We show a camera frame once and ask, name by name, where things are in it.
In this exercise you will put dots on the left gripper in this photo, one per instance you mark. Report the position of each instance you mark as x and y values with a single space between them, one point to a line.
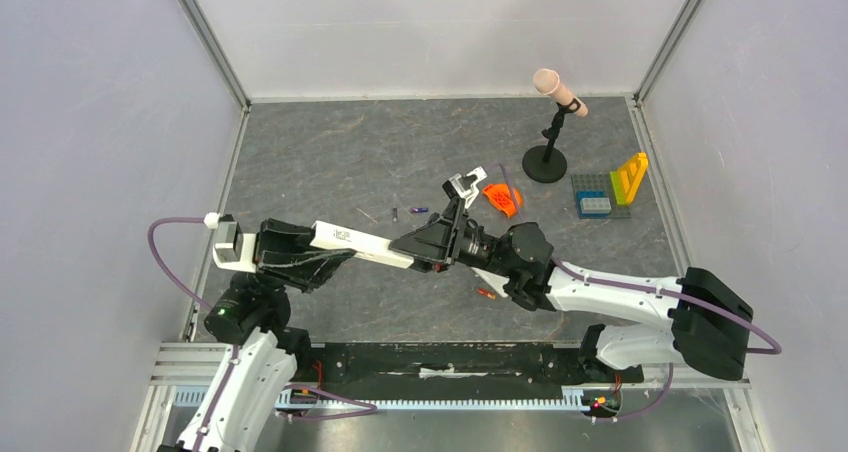
283 251

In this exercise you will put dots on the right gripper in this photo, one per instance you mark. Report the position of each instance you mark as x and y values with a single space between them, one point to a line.
452 236

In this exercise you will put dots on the white remote control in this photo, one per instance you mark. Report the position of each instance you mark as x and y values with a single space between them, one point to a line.
366 246
495 282

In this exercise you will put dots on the orange AAA battery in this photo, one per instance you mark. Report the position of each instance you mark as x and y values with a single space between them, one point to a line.
486 293

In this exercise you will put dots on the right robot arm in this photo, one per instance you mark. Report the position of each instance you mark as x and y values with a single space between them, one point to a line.
696 320

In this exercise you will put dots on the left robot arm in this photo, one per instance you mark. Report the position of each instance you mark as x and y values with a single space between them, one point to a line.
251 319

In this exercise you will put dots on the orange plastic basket piece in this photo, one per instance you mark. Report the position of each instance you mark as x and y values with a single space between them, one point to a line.
503 198

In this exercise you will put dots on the black microphone stand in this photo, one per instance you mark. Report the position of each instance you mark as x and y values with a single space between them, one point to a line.
545 163

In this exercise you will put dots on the blue lego brick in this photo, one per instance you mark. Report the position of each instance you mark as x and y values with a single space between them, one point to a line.
593 203

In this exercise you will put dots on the grey lego baseplate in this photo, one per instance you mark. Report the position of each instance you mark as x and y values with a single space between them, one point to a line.
599 182

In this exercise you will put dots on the green lego brick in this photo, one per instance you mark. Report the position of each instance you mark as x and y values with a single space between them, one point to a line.
618 188

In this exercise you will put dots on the pink microphone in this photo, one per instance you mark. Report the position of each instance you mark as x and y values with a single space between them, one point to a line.
549 83

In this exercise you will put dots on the yellow lego piece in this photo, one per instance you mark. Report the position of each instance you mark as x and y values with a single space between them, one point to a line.
631 175

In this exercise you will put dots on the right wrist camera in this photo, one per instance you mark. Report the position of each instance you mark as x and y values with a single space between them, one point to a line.
465 186

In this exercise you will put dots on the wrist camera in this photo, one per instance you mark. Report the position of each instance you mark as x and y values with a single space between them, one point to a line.
231 248
465 186

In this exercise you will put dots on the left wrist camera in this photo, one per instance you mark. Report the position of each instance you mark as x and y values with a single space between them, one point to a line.
231 248

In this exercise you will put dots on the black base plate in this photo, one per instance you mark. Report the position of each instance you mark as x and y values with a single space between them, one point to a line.
455 370

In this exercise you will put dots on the white cable duct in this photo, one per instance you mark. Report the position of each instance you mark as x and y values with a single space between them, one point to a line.
571 400

